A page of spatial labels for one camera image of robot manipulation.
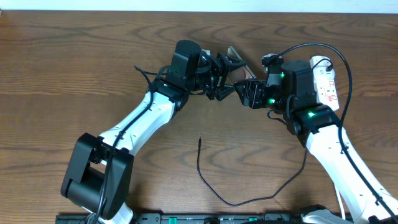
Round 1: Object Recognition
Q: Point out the white power strip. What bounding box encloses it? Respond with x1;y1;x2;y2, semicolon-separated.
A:
313;77;340;111

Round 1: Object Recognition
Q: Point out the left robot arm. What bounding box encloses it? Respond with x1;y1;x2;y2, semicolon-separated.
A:
60;40;246;223

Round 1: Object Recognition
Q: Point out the white power strip cord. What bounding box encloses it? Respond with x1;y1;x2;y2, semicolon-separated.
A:
334;185;346;220

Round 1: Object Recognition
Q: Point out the Galaxy S25 Ultra smartphone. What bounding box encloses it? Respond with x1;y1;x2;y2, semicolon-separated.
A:
227;46;257;84

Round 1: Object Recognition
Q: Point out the black USB charging cable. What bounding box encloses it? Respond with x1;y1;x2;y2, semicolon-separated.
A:
196;57;334;207

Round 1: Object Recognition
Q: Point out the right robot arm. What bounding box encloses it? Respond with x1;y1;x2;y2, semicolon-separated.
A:
230;55;397;223

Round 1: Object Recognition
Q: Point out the white USB charger adapter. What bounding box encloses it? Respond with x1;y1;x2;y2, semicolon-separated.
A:
310;55;335;83

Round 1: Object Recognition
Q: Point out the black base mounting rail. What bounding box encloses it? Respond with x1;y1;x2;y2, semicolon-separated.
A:
55;213;353;224

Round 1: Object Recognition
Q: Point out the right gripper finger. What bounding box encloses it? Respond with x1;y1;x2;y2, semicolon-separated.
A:
234;79;257;90
234;85;249;106

